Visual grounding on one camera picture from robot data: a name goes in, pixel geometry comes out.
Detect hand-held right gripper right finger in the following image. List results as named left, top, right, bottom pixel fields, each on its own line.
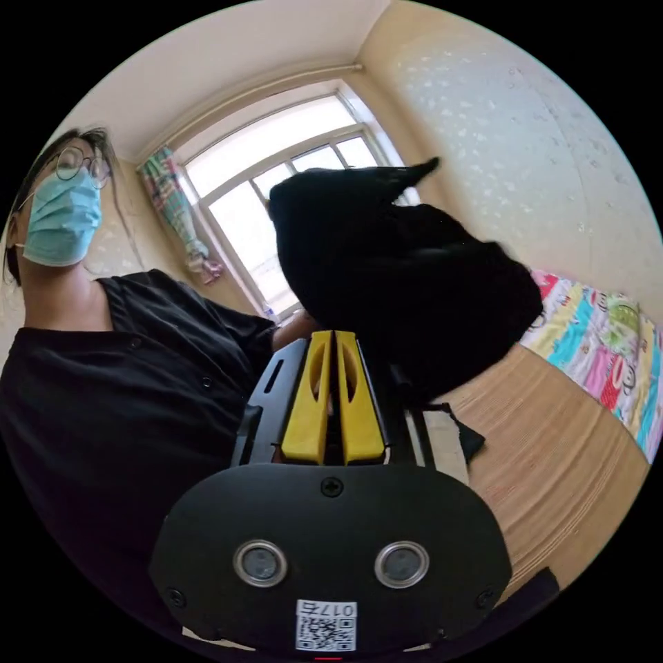
left=334, top=329, right=387, bottom=465

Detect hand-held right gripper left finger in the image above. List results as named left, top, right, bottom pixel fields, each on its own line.
left=280, top=330, right=333, bottom=463

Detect colourful plaid curtain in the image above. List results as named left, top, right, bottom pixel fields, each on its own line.
left=137, top=146, right=226, bottom=287

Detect person's body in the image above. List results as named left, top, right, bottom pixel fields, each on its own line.
left=0, top=126, right=317, bottom=655

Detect black pants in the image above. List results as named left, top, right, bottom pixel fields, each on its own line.
left=268, top=157, right=545, bottom=464

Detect window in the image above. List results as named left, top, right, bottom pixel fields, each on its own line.
left=169, top=78, right=421, bottom=325

